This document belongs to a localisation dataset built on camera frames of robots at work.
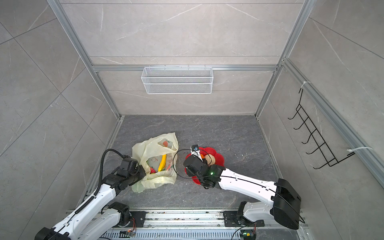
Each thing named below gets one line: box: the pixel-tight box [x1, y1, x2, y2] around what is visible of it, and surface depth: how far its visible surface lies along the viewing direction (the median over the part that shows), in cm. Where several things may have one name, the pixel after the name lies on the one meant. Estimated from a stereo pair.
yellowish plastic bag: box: [131, 132, 179, 193], surface depth 86 cm
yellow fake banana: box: [158, 154, 167, 172], surface depth 92 cm
